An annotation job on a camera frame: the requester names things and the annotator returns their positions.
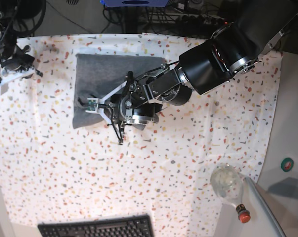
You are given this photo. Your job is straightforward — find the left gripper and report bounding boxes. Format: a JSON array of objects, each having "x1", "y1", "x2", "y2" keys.
[{"x1": 85, "y1": 81, "x2": 162, "y2": 145}]

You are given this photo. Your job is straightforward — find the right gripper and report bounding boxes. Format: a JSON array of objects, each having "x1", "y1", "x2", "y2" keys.
[{"x1": 0, "y1": 45, "x2": 43, "y2": 95}]

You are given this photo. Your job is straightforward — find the grey t-shirt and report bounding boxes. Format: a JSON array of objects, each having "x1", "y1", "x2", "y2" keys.
[{"x1": 72, "y1": 54, "x2": 165, "y2": 129}]

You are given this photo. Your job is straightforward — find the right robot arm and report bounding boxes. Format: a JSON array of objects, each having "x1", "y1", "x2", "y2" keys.
[{"x1": 0, "y1": 0, "x2": 46, "y2": 95}]

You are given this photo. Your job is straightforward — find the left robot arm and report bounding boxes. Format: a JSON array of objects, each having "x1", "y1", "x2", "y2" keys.
[{"x1": 85, "y1": 0, "x2": 298, "y2": 144}]

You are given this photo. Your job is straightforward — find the terrazzo pattern tablecloth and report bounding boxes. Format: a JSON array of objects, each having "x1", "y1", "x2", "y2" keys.
[{"x1": 0, "y1": 34, "x2": 283, "y2": 237}]

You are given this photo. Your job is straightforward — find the blue box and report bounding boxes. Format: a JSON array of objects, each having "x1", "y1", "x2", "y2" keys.
[{"x1": 100, "y1": 0, "x2": 178, "y2": 7}]

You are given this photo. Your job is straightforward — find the black keyboard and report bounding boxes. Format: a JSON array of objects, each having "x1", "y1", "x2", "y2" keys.
[{"x1": 37, "y1": 215, "x2": 154, "y2": 237}]

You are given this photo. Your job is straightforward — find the black power strip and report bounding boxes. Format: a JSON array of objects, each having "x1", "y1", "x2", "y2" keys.
[{"x1": 180, "y1": 14, "x2": 230, "y2": 26}]

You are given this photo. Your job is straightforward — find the clear bottle with red cap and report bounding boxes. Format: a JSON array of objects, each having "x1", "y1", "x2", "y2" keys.
[{"x1": 210, "y1": 163, "x2": 251, "y2": 224}]

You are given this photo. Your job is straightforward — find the green tape roll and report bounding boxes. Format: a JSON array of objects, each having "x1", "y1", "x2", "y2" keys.
[{"x1": 280, "y1": 158, "x2": 294, "y2": 172}]

